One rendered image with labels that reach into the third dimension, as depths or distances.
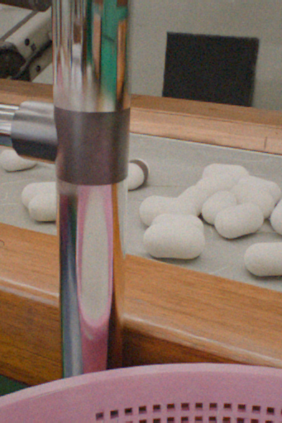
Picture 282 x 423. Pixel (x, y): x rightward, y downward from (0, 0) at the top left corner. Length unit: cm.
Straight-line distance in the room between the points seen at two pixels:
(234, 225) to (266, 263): 5
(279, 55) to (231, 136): 192
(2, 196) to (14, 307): 17
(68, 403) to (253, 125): 43
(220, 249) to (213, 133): 25
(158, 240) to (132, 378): 13
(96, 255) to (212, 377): 6
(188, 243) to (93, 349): 12
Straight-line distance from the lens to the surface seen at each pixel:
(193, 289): 22
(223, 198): 34
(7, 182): 41
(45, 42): 107
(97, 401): 17
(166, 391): 17
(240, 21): 247
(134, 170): 39
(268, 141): 53
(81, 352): 18
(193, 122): 56
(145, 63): 262
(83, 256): 16
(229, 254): 31
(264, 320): 21
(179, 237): 28
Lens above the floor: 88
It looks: 23 degrees down
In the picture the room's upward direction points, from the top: 2 degrees clockwise
